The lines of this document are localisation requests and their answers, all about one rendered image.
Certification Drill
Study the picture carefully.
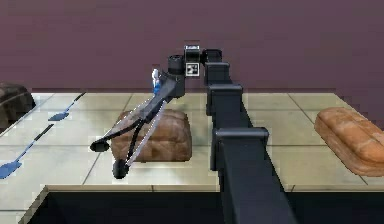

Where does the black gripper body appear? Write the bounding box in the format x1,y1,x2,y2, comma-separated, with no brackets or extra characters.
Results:
157,54,186,103

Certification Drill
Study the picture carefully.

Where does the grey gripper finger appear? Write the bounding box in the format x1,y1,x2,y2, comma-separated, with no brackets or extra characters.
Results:
112,99,168,180
89,93,161,153

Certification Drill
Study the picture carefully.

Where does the white blue spray bottle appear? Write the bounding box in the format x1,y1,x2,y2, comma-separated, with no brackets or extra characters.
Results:
151,68,162,95

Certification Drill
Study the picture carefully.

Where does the brown bread loaf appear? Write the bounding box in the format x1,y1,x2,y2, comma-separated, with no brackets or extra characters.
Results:
110,108,193,163

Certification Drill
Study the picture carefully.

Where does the dark brown round loaf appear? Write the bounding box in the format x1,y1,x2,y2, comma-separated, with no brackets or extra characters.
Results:
0,82,37,134

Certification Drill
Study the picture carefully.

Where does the orange bread loaf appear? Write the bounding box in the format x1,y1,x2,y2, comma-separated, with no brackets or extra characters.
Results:
314,106,384,178

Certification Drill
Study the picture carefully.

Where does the blue spatula black handle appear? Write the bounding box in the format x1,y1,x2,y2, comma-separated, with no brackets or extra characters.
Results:
0,123,55,180
47,92,87,122

